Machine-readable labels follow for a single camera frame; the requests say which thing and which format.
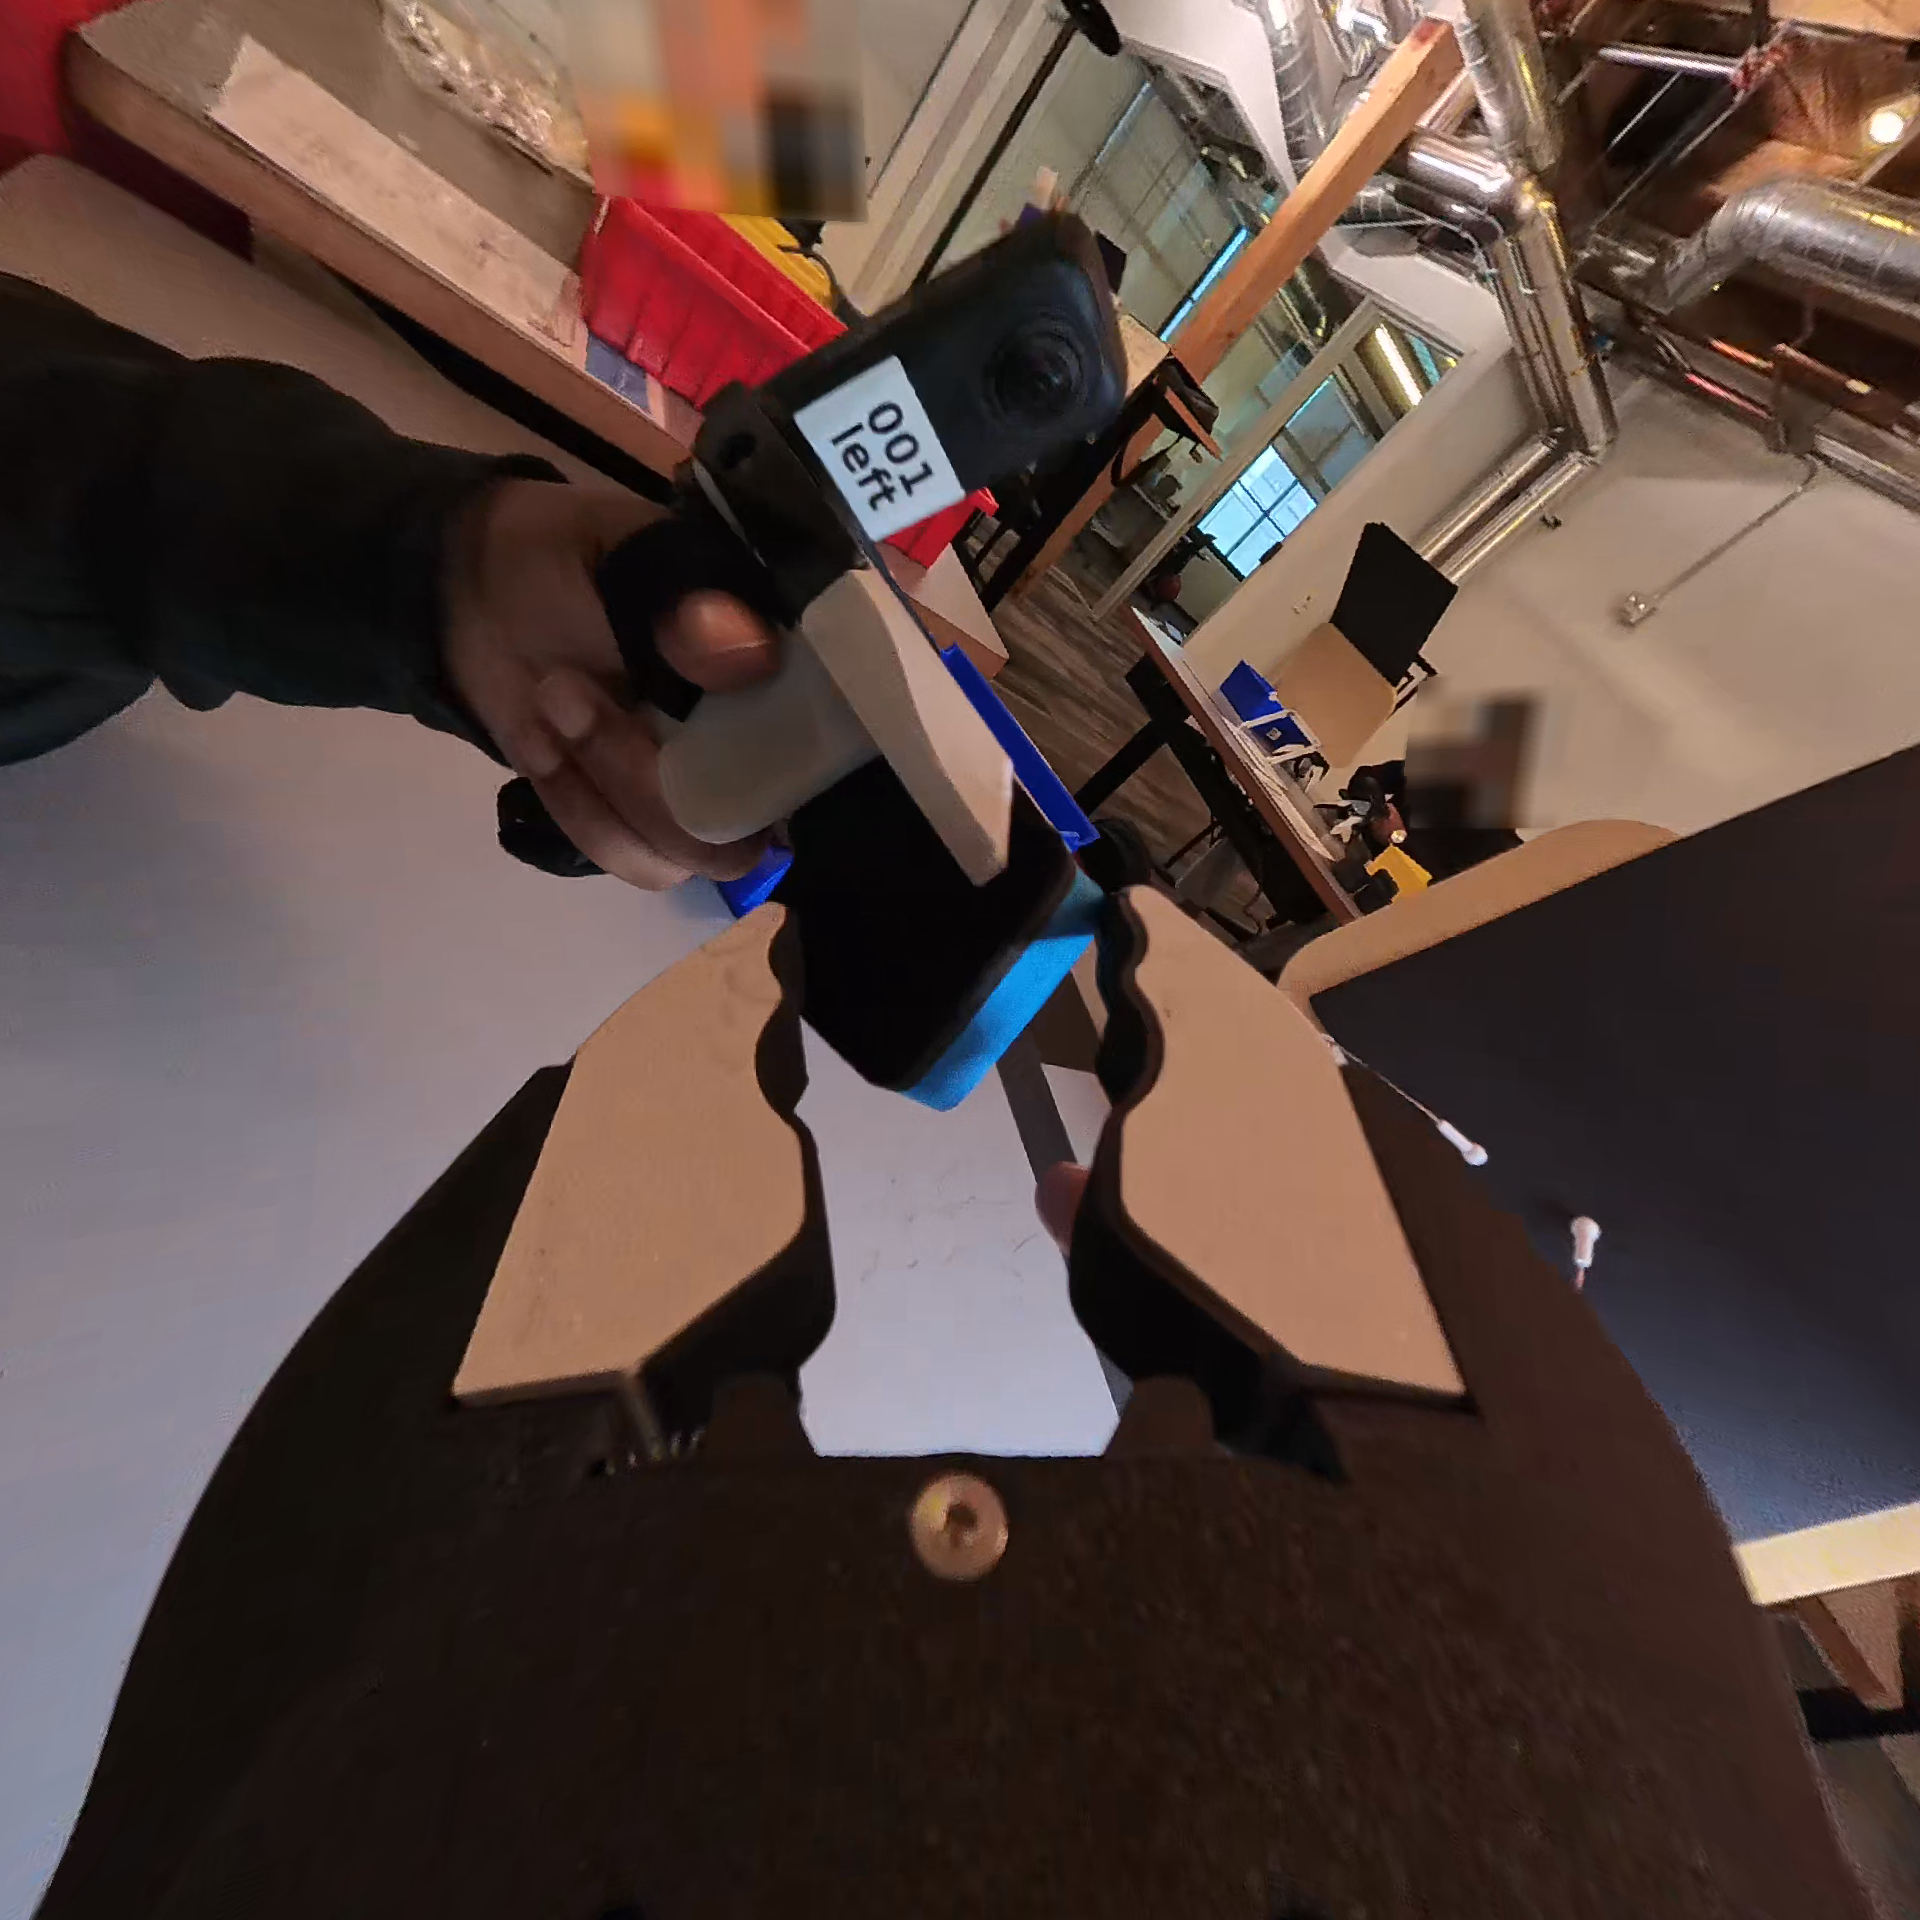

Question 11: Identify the person's left hand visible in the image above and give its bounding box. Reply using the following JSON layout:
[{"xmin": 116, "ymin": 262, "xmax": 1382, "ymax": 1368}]
[{"xmin": 442, "ymin": 480, "xmax": 782, "ymax": 890}]

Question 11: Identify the large red storage bin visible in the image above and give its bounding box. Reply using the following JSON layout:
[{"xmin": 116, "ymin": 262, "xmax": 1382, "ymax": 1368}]
[{"xmin": 577, "ymin": 193, "xmax": 1000, "ymax": 569}]

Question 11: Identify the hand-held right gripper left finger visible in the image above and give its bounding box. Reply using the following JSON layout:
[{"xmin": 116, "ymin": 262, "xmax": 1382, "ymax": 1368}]
[{"xmin": 453, "ymin": 904, "xmax": 835, "ymax": 1403}]

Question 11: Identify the clear plastic bag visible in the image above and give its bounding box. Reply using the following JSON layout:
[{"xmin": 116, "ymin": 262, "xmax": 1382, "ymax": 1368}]
[{"xmin": 374, "ymin": 0, "xmax": 595, "ymax": 167}]

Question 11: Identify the beige table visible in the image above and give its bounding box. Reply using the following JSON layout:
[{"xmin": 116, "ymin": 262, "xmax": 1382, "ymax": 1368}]
[{"xmin": 67, "ymin": 0, "xmax": 1011, "ymax": 677}]

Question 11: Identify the printed paper sheet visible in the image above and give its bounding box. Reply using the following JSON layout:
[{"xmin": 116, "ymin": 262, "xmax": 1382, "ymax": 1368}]
[{"xmin": 210, "ymin": 35, "xmax": 581, "ymax": 353}]

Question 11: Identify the long wooden table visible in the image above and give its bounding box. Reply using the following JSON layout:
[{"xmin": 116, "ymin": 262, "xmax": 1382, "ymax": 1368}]
[{"xmin": 1129, "ymin": 606, "xmax": 1368, "ymax": 923}]

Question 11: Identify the blue storage bin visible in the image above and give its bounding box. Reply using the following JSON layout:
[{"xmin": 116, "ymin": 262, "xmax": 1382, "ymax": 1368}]
[
  {"xmin": 716, "ymin": 643, "xmax": 1105, "ymax": 920},
  {"xmin": 1219, "ymin": 659, "xmax": 1322, "ymax": 752}
]

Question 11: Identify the yellow storage bin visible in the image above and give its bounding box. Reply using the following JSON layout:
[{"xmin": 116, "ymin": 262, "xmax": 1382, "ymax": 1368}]
[{"xmin": 735, "ymin": 209, "xmax": 843, "ymax": 310}]

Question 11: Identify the white board stand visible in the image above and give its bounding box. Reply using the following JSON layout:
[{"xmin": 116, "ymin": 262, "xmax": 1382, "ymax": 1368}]
[{"xmin": 1321, "ymin": 1034, "xmax": 1609, "ymax": 1292}]

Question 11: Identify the person's left forearm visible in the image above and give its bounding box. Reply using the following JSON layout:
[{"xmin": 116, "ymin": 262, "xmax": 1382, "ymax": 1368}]
[{"xmin": 0, "ymin": 275, "xmax": 565, "ymax": 767}]

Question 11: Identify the window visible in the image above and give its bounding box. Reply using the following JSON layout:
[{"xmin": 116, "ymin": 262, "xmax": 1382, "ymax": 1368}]
[{"xmin": 1200, "ymin": 449, "xmax": 1322, "ymax": 580}]

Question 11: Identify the wooden-top standing desk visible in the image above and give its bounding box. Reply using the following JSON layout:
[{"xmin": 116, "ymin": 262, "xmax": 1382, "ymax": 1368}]
[{"xmin": 961, "ymin": 322, "xmax": 1225, "ymax": 602}]

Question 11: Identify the blue board eraser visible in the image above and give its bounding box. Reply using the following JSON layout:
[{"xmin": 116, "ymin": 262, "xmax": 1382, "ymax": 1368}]
[{"xmin": 773, "ymin": 779, "xmax": 1112, "ymax": 1116}]

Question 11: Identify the black panel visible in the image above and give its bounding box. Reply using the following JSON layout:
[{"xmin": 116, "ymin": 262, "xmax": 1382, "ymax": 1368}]
[{"xmin": 1333, "ymin": 522, "xmax": 1460, "ymax": 683}]

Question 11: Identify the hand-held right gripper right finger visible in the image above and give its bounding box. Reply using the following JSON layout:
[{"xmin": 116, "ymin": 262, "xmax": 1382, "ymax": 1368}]
[{"xmin": 1069, "ymin": 883, "xmax": 1471, "ymax": 1463}]

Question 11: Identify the silver ceiling duct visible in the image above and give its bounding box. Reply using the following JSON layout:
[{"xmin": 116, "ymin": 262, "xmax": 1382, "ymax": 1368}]
[{"xmin": 1274, "ymin": 0, "xmax": 1920, "ymax": 587}]

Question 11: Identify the beige board on stand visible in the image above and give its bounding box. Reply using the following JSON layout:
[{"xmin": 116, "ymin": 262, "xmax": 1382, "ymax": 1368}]
[{"xmin": 1274, "ymin": 622, "xmax": 1428, "ymax": 759}]

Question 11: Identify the wooden pillar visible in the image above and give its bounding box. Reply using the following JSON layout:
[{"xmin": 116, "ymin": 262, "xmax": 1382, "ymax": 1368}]
[{"xmin": 1034, "ymin": 22, "xmax": 1465, "ymax": 587}]

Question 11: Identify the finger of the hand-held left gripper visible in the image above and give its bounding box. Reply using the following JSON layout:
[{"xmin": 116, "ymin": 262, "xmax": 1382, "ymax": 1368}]
[
  {"xmin": 660, "ymin": 659, "xmax": 889, "ymax": 845},
  {"xmin": 802, "ymin": 565, "xmax": 1014, "ymax": 887}
]

